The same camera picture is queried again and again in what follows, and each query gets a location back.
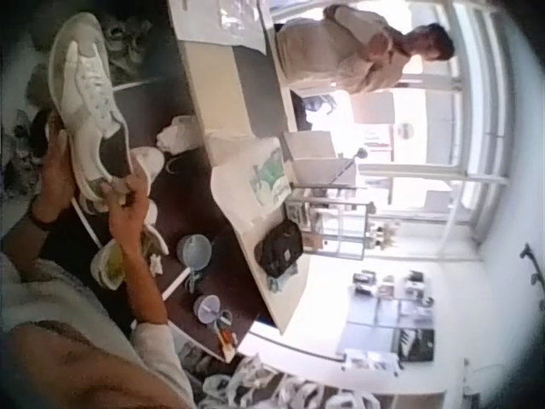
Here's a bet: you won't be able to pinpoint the person's right hand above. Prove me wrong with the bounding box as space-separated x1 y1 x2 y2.
106 171 151 257

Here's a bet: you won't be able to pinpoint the person's left hand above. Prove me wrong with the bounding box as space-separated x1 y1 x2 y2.
39 112 77 215

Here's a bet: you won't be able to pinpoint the white grey sneaker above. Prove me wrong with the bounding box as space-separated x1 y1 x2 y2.
47 11 134 202

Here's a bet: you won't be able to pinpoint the white sneaker with yellow insole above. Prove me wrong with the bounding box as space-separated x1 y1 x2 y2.
90 146 171 291

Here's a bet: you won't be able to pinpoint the heap of grey shoes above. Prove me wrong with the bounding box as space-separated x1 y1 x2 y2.
0 109 49 198

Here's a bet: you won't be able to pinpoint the white shoe lace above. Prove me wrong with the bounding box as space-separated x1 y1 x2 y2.
70 197 106 251

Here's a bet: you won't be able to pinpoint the crumpled white paper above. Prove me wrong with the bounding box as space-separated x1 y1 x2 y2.
156 114 206 155

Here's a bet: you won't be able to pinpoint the black wrist band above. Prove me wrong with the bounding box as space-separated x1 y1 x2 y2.
26 196 59 232

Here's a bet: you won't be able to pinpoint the small crumpled white tissue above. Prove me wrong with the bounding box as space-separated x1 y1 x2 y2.
147 251 166 276

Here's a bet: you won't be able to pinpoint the pile of dark shoes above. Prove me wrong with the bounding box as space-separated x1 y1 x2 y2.
96 12 155 83

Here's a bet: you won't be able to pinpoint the white bag with green print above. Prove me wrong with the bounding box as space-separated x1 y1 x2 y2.
209 135 295 232

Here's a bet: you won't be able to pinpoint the black pouch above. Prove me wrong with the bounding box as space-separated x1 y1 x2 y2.
254 218 305 276

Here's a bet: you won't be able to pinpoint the teal cloth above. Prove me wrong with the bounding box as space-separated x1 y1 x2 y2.
267 272 295 296

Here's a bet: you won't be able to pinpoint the orange white tube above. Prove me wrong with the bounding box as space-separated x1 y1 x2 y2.
215 327 238 357

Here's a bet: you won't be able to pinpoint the white paper sheets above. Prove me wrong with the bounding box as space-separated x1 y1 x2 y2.
168 0 278 49

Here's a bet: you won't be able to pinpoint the white boxes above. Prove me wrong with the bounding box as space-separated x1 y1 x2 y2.
282 130 359 189

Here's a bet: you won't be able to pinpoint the glass shelf rack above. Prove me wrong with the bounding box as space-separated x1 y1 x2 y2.
288 182 376 262

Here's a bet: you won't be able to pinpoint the desk lamp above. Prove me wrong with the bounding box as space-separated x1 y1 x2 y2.
326 147 372 185

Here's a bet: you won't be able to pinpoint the white shelf with pictures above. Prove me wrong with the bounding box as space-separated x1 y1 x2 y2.
339 268 438 372

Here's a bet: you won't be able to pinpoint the white handled teal brush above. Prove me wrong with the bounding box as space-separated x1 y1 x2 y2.
161 267 207 299

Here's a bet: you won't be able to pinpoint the black wall hook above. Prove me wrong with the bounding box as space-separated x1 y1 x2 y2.
519 242 545 313

